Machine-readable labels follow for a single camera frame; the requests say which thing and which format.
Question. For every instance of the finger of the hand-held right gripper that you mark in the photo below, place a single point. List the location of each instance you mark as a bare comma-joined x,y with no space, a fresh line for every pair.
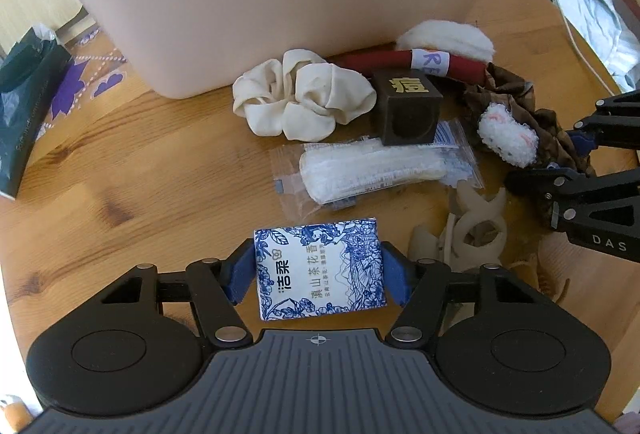
595,206
611,128

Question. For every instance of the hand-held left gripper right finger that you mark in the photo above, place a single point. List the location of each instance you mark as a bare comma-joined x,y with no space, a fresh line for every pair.
395,275

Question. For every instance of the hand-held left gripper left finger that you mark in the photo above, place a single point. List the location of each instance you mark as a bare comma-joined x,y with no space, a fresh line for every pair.
243,275

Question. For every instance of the blue white tissue pack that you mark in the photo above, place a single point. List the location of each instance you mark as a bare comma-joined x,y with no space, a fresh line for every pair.
320,269

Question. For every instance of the brown patterned scrunchie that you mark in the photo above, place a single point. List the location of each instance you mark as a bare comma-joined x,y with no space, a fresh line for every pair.
505,93

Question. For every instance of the beige plastic basket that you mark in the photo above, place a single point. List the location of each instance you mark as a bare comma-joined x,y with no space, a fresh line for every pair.
280,8

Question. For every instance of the wooden desktop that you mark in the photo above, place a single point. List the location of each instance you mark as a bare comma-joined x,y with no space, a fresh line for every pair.
150,179

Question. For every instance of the cream hair claw clip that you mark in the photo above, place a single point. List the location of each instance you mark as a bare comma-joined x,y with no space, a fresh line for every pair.
472,229

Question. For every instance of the white fuzzy toy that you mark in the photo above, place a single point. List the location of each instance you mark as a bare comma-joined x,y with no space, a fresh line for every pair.
507,136

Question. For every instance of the clear packet of white pads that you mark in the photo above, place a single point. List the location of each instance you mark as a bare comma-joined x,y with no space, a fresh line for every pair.
370,171

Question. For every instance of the small clear blue-printed packet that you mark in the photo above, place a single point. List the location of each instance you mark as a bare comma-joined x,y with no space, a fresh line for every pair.
457,153

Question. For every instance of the dark brown box gold print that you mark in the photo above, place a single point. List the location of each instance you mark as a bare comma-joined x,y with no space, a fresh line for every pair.
405,113

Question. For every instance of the white fluffy pad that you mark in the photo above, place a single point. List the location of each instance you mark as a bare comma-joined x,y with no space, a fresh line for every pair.
450,36

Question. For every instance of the white fabric scrunchie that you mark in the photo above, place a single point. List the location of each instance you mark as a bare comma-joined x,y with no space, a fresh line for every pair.
305,98

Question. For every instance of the red roll with white label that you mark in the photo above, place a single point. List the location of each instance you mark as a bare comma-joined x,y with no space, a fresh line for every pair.
380,62

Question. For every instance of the dark green plastic bag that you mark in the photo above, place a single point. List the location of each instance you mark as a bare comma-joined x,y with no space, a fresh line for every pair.
27,103

